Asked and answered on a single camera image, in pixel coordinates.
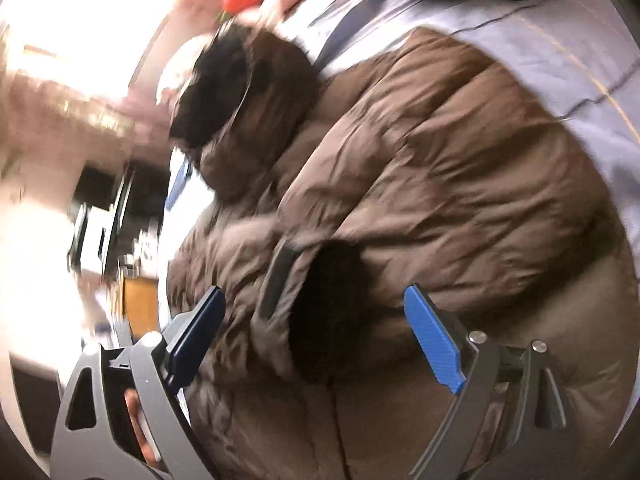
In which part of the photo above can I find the yellow wooden cabinet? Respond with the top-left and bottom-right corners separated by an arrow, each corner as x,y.
122,277 -> 163,333

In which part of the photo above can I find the black computer desk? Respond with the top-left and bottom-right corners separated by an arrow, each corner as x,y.
70,162 -> 168,276

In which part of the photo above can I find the blue striped bed sheet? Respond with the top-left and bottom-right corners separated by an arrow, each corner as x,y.
155,0 -> 640,281

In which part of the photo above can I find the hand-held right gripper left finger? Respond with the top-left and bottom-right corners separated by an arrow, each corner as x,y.
50,285 -> 227,480

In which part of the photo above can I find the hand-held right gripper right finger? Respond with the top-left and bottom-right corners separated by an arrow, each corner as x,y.
404,284 -> 573,480

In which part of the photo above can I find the brown puffer jacket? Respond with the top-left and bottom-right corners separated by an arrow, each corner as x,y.
165,25 -> 640,480

